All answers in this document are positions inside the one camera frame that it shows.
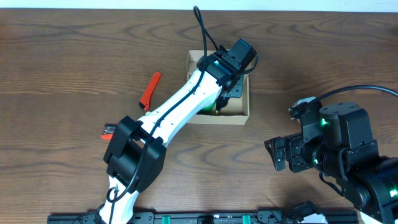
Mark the brown cardboard box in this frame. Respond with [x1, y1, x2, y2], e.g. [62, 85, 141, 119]
[186, 50, 249, 125]

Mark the green tape roll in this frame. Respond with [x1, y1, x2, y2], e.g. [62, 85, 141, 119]
[198, 101, 216, 114]

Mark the red utility knife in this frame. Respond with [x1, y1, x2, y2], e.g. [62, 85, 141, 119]
[139, 72, 162, 111]

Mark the red black stapler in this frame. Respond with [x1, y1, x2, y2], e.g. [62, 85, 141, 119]
[101, 124, 116, 140]

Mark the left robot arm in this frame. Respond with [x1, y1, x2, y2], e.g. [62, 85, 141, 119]
[95, 39, 258, 223]

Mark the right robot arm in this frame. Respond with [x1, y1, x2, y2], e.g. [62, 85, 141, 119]
[264, 102, 397, 223]

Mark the black mounting rail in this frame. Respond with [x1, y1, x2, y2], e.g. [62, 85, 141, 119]
[47, 211, 359, 224]

